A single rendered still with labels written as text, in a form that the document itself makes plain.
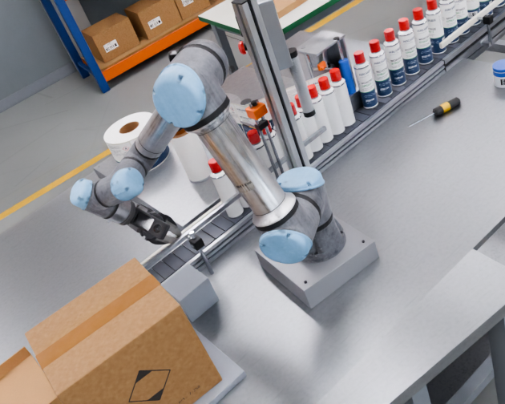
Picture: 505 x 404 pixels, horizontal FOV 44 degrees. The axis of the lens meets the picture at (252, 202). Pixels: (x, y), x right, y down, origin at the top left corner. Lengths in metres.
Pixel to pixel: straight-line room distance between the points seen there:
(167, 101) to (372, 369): 0.74
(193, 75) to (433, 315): 0.77
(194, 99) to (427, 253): 0.75
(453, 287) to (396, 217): 0.31
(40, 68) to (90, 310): 4.92
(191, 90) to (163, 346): 0.55
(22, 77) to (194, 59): 4.98
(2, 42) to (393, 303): 5.06
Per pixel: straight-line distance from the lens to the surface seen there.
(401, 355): 1.47
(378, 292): 1.60
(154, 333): 1.35
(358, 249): 1.63
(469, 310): 1.53
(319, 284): 1.58
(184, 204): 2.05
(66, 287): 2.08
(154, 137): 1.57
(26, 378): 1.89
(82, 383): 1.35
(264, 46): 1.63
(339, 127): 2.08
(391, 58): 2.22
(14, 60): 6.19
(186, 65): 1.29
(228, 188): 1.83
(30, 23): 6.17
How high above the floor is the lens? 2.00
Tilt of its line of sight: 35 degrees down
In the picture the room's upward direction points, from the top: 22 degrees counter-clockwise
